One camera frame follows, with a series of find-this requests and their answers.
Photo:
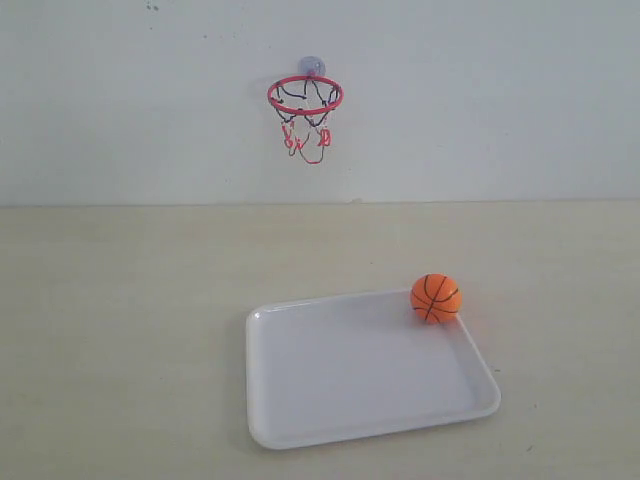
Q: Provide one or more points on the white rectangular plastic tray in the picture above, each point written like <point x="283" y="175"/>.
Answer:
<point x="354" y="366"/>

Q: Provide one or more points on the small orange toy basketball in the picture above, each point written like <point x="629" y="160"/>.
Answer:
<point x="436" y="298"/>

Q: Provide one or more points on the hoop net, black white red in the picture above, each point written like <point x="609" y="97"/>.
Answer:
<point x="303" y="105"/>

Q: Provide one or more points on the clear suction cup mount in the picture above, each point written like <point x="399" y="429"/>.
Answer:
<point x="311" y="66"/>

